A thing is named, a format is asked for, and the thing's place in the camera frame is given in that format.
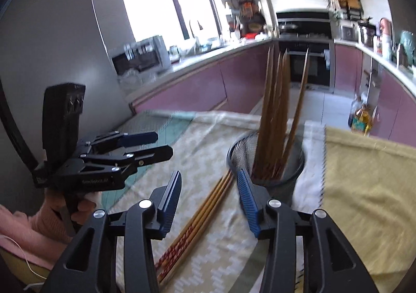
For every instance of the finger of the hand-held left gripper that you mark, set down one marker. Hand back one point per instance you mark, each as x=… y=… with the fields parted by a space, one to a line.
x=156 y=153
x=136 y=139

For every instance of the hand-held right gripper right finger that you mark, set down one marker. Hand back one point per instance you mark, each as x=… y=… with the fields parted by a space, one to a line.
x=248 y=202

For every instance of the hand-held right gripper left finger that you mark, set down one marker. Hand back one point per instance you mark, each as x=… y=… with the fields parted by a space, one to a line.
x=170 y=202

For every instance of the black mesh holder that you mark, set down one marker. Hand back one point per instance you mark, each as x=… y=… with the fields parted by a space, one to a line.
x=292 y=176

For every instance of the person's left hand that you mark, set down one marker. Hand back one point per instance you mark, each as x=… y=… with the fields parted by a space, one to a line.
x=83 y=210

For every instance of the clear plastic bag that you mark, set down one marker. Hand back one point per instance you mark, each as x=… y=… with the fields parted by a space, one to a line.
x=136 y=78

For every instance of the white countertop oven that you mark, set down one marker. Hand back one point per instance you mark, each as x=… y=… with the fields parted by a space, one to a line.
x=139 y=58

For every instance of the pink base cabinets long run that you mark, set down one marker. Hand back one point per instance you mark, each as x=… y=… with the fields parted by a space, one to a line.
x=201 y=84

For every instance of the white kitchen countertop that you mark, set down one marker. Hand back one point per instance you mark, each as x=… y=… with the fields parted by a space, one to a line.
x=195 y=62

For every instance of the printed patchwork tablecloth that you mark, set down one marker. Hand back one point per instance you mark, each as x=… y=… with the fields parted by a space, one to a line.
x=364 y=182

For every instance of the sink faucet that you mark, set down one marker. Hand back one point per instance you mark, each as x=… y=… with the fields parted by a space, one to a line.
x=195 y=28

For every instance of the yellow cooking oil bottle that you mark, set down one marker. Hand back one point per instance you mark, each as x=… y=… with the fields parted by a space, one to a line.
x=362 y=122

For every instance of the clear plastic bottle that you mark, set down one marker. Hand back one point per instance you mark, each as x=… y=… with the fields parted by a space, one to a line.
x=355 y=106

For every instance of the red bowl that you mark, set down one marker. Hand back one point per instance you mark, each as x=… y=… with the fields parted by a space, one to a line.
x=252 y=35

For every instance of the built-in oven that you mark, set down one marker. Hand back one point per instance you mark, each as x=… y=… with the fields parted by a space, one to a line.
x=317 y=65

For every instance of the pink base cabinets short run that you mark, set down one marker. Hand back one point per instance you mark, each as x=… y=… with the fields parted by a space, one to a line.
x=393 y=101

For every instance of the wok with lid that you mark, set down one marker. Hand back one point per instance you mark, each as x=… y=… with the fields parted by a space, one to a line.
x=287 y=28

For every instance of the black range hood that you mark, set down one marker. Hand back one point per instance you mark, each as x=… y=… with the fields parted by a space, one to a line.
x=302 y=17

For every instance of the silver rice cooker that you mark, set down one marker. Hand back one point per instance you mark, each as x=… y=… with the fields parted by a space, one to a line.
x=347 y=32

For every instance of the stainless steel pot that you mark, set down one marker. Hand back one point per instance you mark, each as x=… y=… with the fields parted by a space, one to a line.
x=367 y=32

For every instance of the steel flask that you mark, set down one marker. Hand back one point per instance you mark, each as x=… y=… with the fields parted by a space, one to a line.
x=401 y=55

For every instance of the pink kettle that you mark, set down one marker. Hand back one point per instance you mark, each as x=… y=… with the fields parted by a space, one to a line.
x=385 y=26

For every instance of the teal appliance in plastic bag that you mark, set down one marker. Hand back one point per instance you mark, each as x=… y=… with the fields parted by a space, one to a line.
x=409 y=44

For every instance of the wall rack with cutting board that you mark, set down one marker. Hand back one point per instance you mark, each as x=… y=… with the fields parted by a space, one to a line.
x=344 y=3

